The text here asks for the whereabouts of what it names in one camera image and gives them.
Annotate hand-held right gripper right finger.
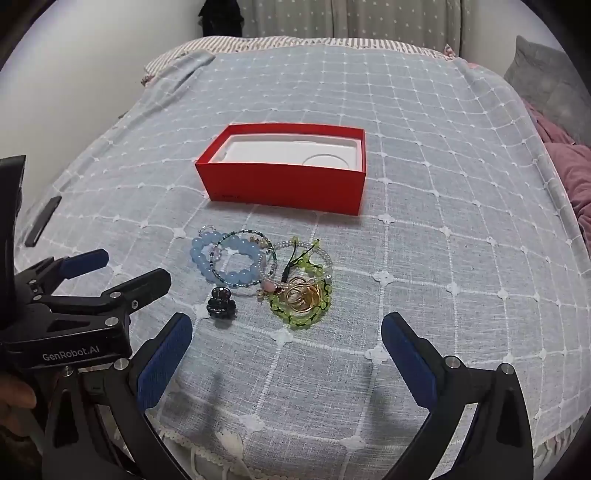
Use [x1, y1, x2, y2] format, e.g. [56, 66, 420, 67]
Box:
[381, 311, 548, 480]

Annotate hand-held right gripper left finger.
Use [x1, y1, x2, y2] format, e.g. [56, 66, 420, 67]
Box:
[41, 313, 194, 480]

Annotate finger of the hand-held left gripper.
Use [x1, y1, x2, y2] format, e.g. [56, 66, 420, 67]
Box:
[32, 268, 172, 325]
[14, 248, 110, 301]

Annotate blue bead bracelet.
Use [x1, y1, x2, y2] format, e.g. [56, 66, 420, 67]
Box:
[189, 232, 267, 285]

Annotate black flower ring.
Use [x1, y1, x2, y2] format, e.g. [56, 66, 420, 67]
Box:
[206, 286, 237, 328]

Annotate thin dark bead bracelet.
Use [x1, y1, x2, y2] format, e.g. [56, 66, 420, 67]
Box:
[209, 229, 279, 296]

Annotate green bead bracelet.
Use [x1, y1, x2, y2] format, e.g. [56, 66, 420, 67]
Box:
[269, 237, 334, 331]

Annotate pink bead bracelet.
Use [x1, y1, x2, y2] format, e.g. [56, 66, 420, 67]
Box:
[255, 249, 283, 302]

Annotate gold rings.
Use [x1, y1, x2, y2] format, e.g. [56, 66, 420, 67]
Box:
[283, 281, 325, 311]

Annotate clear bead bracelet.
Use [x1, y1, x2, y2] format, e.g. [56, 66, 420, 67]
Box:
[272, 237, 333, 288]

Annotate red cardboard box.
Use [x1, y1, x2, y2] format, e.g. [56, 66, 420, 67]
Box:
[194, 123, 366, 216]

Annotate person's left hand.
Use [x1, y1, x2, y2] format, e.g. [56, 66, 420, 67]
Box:
[0, 373, 38, 409]

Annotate black flat bar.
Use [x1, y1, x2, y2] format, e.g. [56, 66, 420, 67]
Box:
[24, 196, 62, 246]

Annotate grey checked blanket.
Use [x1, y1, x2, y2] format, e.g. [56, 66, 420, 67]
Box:
[14, 39, 589, 480]

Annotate purple cushion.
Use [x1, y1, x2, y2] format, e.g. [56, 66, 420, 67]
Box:
[522, 99, 591, 241]

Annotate striped bed sheet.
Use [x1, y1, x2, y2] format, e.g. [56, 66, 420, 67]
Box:
[141, 36, 458, 86]

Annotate dark hanging cloth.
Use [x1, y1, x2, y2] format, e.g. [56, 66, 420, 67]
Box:
[198, 0, 245, 40]

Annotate grey cushion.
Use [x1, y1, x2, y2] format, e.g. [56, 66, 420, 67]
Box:
[503, 36, 591, 148]

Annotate dotted grey curtain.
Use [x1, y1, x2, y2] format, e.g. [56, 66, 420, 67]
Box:
[240, 0, 462, 51]

